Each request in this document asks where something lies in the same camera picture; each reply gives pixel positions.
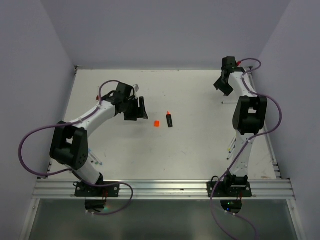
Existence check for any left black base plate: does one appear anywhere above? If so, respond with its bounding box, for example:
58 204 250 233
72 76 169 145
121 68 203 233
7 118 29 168
72 181 120 198

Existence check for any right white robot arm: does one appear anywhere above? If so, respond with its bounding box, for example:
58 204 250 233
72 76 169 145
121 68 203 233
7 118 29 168
213 56 268 197

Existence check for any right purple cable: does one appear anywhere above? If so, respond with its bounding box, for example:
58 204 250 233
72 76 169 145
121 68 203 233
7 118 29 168
208 57 283 240

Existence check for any green marker pen body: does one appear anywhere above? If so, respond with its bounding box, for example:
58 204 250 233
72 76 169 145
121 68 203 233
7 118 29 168
221 101 238 105

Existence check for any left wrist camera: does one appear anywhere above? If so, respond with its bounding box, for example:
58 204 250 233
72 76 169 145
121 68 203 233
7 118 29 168
132 84 140 92

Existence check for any teal capped pen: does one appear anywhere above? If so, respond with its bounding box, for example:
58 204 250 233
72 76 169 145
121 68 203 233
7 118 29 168
90 155 99 165

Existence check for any yellow marker pen body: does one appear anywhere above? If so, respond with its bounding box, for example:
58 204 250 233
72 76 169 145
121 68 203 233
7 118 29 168
226 137 236 160

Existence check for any black orange highlighter body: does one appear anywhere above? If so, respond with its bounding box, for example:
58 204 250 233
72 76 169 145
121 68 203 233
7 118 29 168
166 111 173 128

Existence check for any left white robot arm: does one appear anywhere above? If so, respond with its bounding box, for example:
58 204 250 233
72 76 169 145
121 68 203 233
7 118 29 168
49 80 149 197

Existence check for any purple cable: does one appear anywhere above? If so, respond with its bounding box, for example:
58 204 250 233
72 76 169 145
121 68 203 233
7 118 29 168
18 79 134 216
208 57 283 240

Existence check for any aluminium mounting rail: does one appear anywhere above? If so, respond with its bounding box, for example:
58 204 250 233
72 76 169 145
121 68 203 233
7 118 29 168
32 179 295 200

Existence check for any orange highlighter cap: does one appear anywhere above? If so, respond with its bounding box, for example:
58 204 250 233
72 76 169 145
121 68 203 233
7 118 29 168
154 120 160 128

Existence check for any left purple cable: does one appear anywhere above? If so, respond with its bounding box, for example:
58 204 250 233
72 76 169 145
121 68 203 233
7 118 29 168
18 79 134 216

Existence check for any light blue capped pen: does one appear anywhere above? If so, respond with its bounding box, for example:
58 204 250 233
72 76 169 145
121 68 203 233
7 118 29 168
88 148 103 166

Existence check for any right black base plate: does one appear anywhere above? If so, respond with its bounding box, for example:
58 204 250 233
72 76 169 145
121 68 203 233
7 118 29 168
206 175 253 198

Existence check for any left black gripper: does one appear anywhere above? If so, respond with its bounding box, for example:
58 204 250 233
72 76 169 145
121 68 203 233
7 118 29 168
123 96 148 121

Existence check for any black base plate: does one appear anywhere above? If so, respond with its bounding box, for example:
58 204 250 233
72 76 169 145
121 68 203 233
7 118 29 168
72 181 120 198
206 175 253 198

